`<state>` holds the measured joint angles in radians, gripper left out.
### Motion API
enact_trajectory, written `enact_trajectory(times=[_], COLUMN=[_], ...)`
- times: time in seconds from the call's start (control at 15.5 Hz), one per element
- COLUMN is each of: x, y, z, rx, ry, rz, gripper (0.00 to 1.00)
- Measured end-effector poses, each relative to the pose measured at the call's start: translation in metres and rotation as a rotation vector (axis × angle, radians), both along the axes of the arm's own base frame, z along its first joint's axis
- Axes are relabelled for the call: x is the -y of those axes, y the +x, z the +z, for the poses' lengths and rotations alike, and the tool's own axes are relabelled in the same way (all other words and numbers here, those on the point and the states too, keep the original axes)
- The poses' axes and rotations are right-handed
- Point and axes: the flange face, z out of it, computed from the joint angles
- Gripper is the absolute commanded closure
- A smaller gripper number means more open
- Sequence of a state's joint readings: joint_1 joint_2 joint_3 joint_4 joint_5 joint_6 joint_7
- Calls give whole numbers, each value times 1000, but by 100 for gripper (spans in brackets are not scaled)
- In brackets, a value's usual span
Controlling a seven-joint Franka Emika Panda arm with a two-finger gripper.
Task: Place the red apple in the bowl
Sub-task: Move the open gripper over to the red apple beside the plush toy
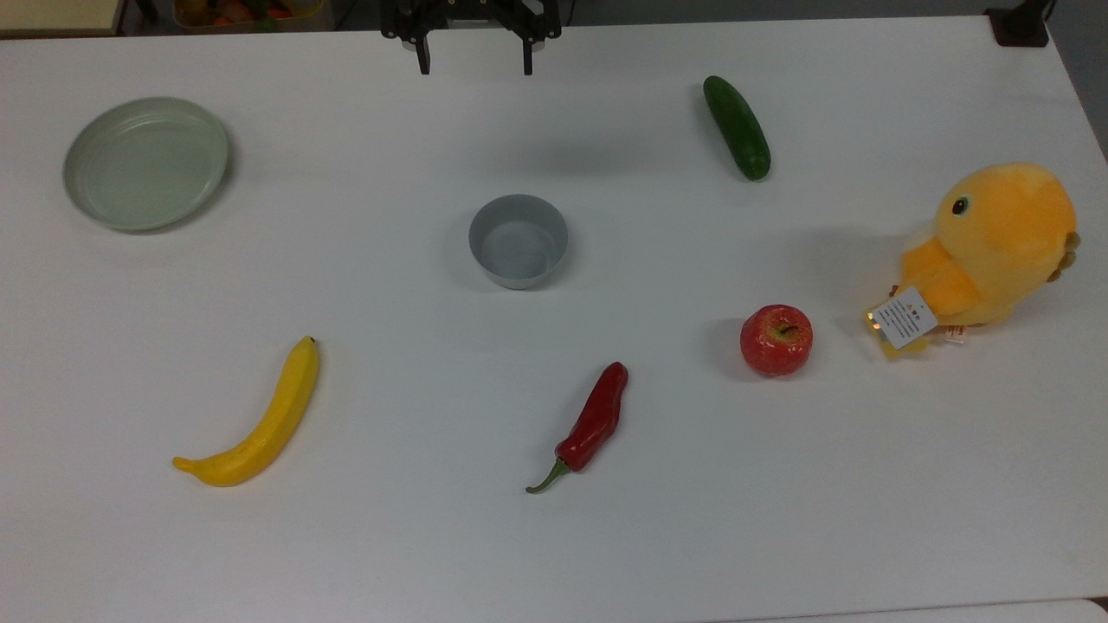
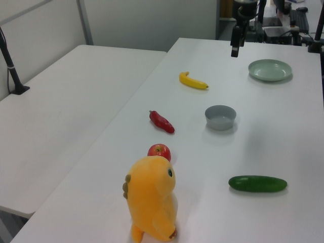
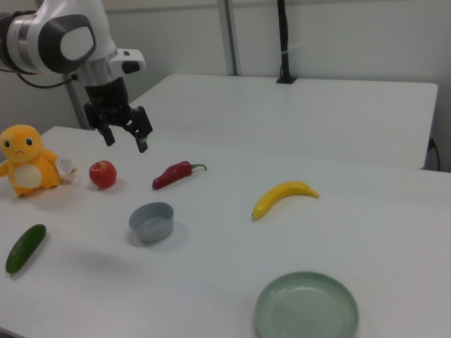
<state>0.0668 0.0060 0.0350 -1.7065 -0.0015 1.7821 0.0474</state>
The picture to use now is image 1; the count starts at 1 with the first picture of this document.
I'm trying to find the clear box with fruit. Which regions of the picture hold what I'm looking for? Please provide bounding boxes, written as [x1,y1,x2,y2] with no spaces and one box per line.
[171,0,327,32]

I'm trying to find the pale green round plate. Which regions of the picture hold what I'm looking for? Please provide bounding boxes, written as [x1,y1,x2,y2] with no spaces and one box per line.
[62,96,231,233]

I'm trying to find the yellow plush toy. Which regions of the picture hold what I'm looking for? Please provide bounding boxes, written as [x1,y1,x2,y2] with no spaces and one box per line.
[892,162,1082,331]

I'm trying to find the light wooden board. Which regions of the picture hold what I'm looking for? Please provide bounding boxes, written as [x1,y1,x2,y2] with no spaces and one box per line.
[0,0,127,38]

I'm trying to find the white paper toy tag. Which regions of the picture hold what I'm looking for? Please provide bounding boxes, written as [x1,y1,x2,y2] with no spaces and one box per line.
[862,286,941,352]

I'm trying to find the small grey bowl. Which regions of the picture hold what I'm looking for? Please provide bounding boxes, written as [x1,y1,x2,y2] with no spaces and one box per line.
[468,194,570,291]

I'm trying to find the red chili pepper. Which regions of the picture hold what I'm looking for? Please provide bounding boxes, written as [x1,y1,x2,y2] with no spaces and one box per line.
[525,362,630,496]

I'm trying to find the yellow banana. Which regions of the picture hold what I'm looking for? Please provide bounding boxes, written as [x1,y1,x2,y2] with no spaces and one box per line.
[171,336,321,488]

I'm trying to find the dark camera mount base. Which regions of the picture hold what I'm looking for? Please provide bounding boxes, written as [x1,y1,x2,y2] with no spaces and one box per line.
[985,0,1053,48]

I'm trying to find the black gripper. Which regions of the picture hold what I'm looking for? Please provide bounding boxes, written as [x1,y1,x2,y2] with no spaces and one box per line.
[381,0,562,77]

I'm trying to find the red apple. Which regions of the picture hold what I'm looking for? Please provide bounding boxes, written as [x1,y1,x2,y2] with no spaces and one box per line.
[739,304,815,378]

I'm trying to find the green cucumber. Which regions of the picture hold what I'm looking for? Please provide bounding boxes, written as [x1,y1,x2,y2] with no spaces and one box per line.
[702,75,772,182]

